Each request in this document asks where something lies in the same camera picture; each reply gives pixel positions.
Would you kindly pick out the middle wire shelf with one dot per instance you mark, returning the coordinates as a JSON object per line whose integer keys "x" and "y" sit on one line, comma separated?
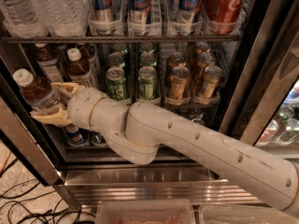
{"x": 168, "y": 106}

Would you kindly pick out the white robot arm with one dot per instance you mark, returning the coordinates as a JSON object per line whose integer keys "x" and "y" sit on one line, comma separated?
{"x": 136, "y": 131}

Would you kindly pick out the gold can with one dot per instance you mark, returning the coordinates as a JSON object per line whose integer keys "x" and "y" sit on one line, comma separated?
{"x": 202, "y": 61}
{"x": 211, "y": 80}
{"x": 201, "y": 46}
{"x": 174, "y": 60}
{"x": 178, "y": 83}

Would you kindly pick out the blue pepsi can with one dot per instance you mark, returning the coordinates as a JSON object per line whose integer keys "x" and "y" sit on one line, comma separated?
{"x": 76, "y": 137}
{"x": 98, "y": 140}

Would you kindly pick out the rear right gold can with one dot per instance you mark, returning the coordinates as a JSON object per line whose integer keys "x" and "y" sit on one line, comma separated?
{"x": 201, "y": 46}

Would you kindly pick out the upper wire shelf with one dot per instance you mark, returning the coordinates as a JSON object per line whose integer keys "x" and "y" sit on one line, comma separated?
{"x": 122, "y": 38}

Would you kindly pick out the right clear plastic bin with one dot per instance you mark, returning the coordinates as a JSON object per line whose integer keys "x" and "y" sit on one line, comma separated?
{"x": 242, "y": 214}

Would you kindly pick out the red Coca-Cola can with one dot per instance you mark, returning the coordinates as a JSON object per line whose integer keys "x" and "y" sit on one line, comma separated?
{"x": 221, "y": 17}

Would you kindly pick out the left clear water bottle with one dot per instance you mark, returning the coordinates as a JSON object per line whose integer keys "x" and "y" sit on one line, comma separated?
{"x": 21, "y": 19}

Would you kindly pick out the middle Red Bull can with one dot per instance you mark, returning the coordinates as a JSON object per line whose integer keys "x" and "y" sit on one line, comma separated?
{"x": 139, "y": 17}

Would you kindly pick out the middle left green can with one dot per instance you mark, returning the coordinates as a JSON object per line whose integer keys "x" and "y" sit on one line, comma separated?
{"x": 116, "y": 59}

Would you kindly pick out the green can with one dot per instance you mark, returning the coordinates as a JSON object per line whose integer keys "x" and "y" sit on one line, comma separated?
{"x": 147, "y": 82}
{"x": 148, "y": 59}
{"x": 116, "y": 83}
{"x": 116, "y": 59}

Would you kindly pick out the left blue Pepsi can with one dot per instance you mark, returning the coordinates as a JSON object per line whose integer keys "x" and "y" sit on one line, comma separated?
{"x": 76, "y": 137}

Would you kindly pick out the right silver can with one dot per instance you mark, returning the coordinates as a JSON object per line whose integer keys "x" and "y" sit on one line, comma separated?
{"x": 198, "y": 121}

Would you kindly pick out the front left gold can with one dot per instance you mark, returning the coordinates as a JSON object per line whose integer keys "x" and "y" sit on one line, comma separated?
{"x": 178, "y": 83}

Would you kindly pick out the clear water bottle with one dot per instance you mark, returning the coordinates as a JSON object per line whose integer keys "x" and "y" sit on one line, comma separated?
{"x": 21, "y": 19}
{"x": 63, "y": 18}

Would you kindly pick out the stainless fridge door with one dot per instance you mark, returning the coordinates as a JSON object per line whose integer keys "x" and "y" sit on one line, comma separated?
{"x": 20, "y": 133}

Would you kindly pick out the front right gold can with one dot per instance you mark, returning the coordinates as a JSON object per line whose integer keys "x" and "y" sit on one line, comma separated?
{"x": 211, "y": 80}

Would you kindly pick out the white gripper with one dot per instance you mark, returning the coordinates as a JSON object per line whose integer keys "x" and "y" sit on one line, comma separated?
{"x": 80, "y": 106}

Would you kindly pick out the tea bottle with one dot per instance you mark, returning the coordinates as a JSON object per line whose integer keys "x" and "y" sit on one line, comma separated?
{"x": 80, "y": 70}
{"x": 50, "y": 62}
{"x": 38, "y": 93}
{"x": 89, "y": 52}

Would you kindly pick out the left Red Bull can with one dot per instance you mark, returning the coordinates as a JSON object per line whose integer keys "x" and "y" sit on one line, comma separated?
{"x": 104, "y": 15}

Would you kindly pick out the middle blue Pepsi can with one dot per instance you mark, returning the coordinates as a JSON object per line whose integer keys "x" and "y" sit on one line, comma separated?
{"x": 98, "y": 140}

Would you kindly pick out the middle right green can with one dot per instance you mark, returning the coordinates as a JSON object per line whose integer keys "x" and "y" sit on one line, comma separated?
{"x": 148, "y": 59}

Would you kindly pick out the wire shelf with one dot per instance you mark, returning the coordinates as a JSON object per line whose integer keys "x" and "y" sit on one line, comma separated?
{"x": 122, "y": 38}
{"x": 168, "y": 106}

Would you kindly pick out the front left green can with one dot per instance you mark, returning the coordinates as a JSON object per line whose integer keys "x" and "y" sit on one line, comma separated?
{"x": 116, "y": 83}

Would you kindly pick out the right clear water bottle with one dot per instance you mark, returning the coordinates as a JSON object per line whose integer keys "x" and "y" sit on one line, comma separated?
{"x": 63, "y": 18}

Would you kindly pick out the front right green can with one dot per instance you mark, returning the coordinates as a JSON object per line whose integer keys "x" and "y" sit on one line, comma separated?
{"x": 147, "y": 82}

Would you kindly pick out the rear left gold can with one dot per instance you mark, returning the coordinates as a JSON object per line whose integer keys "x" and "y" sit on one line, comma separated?
{"x": 174, "y": 60}

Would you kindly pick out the middle right gold can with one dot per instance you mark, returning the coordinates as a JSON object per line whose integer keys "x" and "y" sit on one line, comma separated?
{"x": 202, "y": 61}

